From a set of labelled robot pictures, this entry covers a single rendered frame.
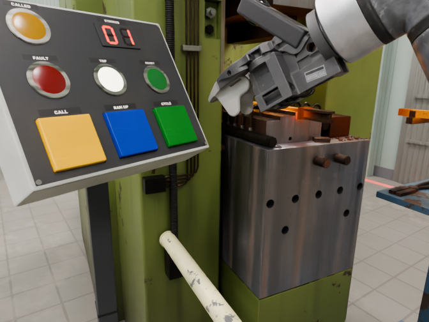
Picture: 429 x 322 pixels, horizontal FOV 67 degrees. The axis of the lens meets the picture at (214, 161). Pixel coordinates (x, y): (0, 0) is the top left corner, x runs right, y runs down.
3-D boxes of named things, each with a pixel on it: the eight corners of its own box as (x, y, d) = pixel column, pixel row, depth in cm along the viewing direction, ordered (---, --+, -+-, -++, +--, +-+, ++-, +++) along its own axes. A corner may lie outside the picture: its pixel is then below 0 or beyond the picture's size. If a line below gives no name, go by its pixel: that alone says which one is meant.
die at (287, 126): (320, 138, 99) (323, 110, 96) (265, 144, 90) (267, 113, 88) (246, 121, 135) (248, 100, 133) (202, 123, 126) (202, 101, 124)
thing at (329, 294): (338, 377, 123) (352, 268, 111) (252, 423, 107) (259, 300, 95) (255, 291, 172) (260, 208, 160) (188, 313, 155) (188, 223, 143)
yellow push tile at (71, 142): (107, 160, 48) (89, 112, 48) (56, 171, 42) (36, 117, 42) (102, 164, 49) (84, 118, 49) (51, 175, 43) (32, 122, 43)
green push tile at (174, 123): (198, 140, 63) (184, 104, 63) (170, 146, 57) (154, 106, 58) (193, 144, 64) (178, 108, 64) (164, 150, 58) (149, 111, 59)
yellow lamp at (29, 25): (49, 42, 47) (45, 9, 46) (11, 40, 45) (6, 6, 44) (48, 43, 50) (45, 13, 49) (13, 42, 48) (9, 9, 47)
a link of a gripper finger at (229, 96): (209, 129, 51) (253, 103, 45) (195, 95, 52) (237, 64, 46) (221, 127, 54) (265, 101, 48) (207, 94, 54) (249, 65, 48)
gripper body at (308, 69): (255, 114, 45) (337, 69, 37) (231, 58, 45) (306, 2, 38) (281, 110, 51) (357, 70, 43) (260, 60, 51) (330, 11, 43)
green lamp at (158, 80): (172, 91, 61) (171, 67, 60) (147, 91, 59) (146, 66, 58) (166, 91, 64) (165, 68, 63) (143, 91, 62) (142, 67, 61)
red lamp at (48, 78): (69, 96, 46) (66, 64, 45) (32, 96, 44) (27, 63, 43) (67, 94, 49) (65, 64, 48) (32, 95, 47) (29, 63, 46)
